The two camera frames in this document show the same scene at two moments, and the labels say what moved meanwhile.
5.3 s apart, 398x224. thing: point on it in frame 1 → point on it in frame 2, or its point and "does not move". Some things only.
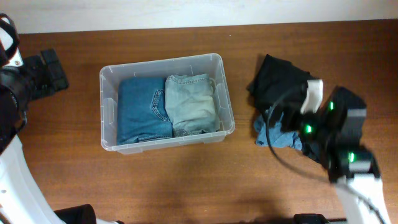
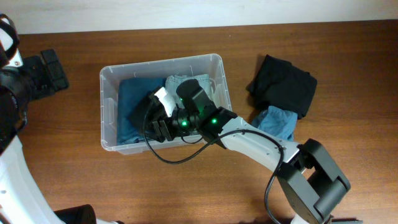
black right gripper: (288, 111) → (160, 116)
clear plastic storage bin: (164, 104) does not move
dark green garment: (336, 130) → (138, 113)
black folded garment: (279, 84) does not move
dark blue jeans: (141, 110) does not move
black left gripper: (53, 70) does not move
